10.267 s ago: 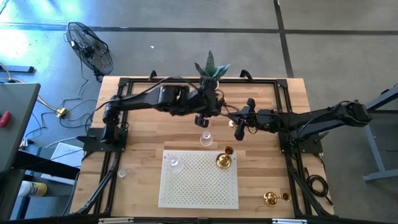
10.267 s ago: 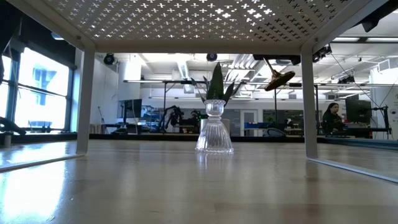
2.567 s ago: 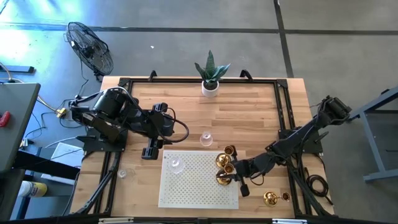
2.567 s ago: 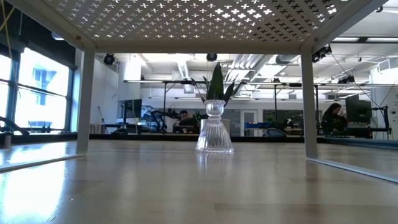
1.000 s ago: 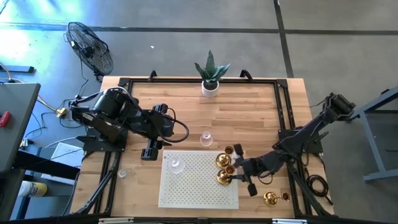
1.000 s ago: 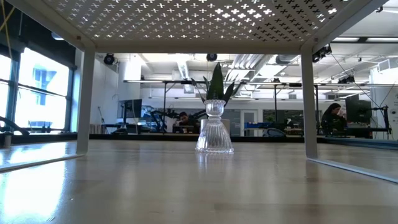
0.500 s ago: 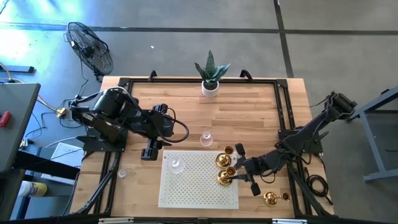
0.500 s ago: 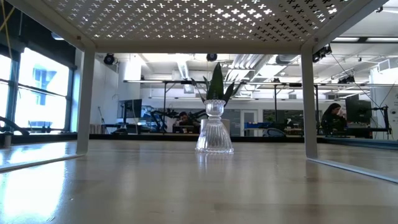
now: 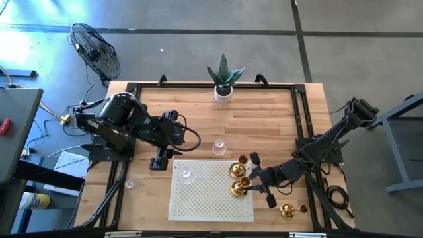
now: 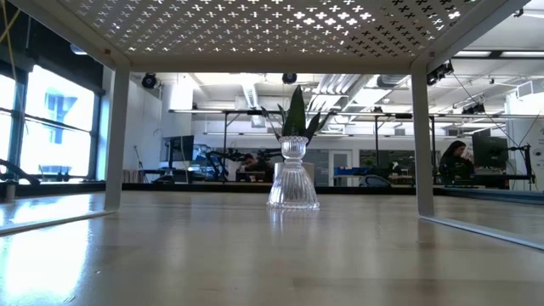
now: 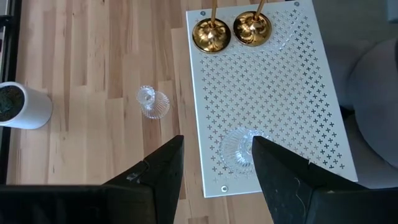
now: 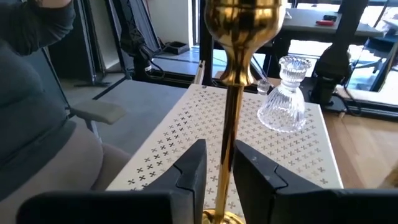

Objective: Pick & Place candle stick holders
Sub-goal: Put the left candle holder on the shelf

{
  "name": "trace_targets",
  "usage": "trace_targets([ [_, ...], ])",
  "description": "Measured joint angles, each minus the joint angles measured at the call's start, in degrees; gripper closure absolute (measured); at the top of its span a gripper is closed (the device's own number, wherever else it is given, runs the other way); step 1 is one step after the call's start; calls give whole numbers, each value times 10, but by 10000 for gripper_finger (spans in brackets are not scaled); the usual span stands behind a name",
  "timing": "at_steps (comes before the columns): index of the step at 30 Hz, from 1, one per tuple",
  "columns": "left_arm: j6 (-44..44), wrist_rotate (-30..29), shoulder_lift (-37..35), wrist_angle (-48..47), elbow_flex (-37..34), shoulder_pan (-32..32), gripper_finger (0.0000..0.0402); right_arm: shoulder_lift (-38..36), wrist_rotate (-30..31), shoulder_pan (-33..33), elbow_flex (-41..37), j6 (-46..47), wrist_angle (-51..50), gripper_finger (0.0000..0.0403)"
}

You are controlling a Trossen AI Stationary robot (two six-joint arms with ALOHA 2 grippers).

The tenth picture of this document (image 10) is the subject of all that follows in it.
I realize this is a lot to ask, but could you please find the clear glass candle holder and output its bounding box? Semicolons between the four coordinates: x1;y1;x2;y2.
266;135;320;210

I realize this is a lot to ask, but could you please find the person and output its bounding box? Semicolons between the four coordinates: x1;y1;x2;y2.
437;139;476;186
235;152;267;183

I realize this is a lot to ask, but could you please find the green succulent plant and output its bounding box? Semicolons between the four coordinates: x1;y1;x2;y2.
259;84;335;148

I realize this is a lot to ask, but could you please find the white perforated metal shelf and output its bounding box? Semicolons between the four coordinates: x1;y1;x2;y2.
0;0;544;252

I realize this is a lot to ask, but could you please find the black computer monitor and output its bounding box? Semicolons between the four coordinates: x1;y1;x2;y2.
163;134;196;171
471;129;510;171

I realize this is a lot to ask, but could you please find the large window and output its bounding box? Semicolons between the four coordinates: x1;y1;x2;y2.
0;63;105;184

